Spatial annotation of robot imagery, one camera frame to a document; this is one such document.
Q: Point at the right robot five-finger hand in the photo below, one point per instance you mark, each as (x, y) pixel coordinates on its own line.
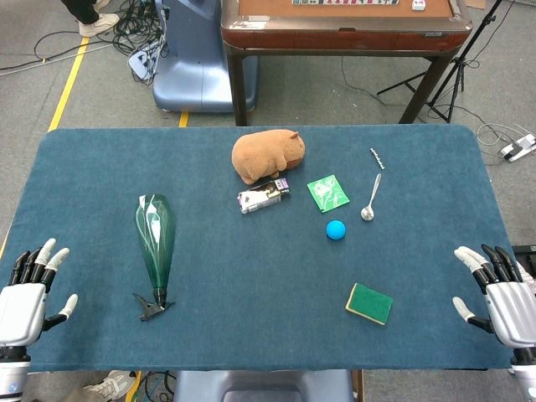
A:
(508, 310)

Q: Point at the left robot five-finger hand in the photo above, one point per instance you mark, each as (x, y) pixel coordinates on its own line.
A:
(21, 305)

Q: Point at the green spray bottle black trigger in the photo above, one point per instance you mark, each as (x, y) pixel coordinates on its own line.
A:
(155, 234)

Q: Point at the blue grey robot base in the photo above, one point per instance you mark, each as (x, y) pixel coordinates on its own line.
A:
(192, 63)

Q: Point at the black tripod stand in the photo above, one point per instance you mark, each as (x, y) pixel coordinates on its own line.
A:
(456, 67)

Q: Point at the grey white sneaker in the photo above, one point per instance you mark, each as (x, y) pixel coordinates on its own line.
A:
(111, 383)

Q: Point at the green yellow sponge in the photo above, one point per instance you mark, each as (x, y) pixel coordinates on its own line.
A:
(370, 303)

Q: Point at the white power strip with plugs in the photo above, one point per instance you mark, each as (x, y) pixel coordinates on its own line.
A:
(519, 147)

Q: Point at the metal spoon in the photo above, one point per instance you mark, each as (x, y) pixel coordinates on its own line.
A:
(367, 212)

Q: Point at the blue ball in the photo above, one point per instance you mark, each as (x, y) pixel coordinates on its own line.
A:
(336, 230)

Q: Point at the green square sachet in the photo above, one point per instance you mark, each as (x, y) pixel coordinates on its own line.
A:
(328, 192)

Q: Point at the blue felt table cloth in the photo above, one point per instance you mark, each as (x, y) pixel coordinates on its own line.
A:
(259, 272)

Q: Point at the grey blue robot torso base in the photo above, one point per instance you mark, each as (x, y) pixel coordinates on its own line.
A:
(259, 385)

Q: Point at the brown capybara plush toy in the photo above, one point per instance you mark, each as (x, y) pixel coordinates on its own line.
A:
(264, 155)

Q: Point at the white sneaker with black trouser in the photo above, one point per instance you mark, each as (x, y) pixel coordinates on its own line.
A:
(100, 25)

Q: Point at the black trouser leg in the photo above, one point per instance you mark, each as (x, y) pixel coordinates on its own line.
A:
(84, 10)

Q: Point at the single mahjong tile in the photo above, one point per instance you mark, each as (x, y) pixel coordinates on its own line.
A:
(419, 4)

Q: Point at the wooden mahjong table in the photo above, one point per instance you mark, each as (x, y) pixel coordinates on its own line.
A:
(343, 33)

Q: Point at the row of mahjong tiles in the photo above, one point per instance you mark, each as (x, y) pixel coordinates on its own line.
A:
(343, 2)

